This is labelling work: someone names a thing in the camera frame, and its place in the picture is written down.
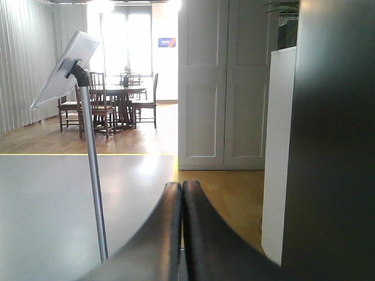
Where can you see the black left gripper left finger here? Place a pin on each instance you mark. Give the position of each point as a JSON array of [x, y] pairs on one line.
[[153, 252]]

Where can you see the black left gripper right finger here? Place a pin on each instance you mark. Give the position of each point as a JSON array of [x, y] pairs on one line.
[[214, 251]]

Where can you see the dark grey fridge body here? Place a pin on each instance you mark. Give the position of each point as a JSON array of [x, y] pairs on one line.
[[329, 210]]

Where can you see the wooden chair right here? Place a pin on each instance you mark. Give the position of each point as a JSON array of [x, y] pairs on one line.
[[137, 107]]

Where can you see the wooden chair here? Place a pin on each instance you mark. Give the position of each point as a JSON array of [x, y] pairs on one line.
[[103, 112], [137, 107]]

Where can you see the wooden dining table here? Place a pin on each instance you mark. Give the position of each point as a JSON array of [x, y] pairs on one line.
[[122, 99]]

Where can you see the wooden chair front left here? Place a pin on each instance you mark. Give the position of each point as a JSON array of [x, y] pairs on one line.
[[103, 112]]

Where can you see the silver sign stand pole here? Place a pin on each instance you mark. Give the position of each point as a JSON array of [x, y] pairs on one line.
[[68, 71]]

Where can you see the white side panel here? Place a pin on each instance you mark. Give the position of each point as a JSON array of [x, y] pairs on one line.
[[281, 87]]

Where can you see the white panelled wardrobe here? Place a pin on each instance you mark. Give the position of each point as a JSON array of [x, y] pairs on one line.
[[223, 74]]

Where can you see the blue wall sign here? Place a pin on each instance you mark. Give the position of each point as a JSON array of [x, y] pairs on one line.
[[167, 42]]

